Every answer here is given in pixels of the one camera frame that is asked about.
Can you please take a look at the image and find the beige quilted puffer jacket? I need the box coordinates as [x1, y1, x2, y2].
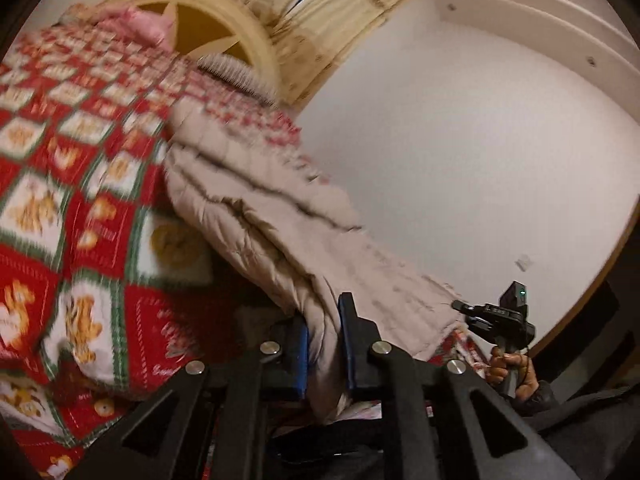
[164, 98, 462, 420]

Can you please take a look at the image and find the person's right hand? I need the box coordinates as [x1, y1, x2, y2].
[485, 346, 539, 403]

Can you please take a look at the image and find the red patchwork bear bedspread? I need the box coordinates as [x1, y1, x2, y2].
[1, 25, 329, 479]

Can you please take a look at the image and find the striped pillow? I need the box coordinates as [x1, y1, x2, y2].
[196, 53, 279, 105]

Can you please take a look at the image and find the right beige patterned curtain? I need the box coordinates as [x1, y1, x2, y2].
[272, 0, 407, 110]

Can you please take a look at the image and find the cream arched wooden headboard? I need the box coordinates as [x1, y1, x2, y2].
[101, 0, 281, 88]

